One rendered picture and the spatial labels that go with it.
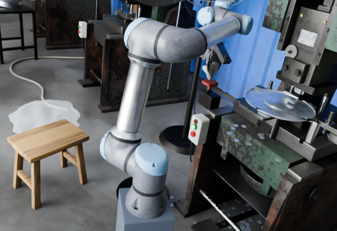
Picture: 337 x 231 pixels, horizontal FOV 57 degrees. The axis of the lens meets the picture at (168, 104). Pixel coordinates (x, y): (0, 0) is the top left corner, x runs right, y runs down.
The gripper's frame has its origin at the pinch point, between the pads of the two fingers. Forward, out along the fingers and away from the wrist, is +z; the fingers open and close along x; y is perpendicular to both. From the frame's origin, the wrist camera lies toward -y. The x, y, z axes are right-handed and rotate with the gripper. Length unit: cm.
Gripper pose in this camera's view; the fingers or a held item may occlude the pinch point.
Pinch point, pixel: (210, 78)
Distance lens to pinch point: 152.1
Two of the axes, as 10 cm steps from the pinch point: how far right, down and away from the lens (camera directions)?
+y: -5.3, -4.4, 7.3
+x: -8.4, 1.3, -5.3
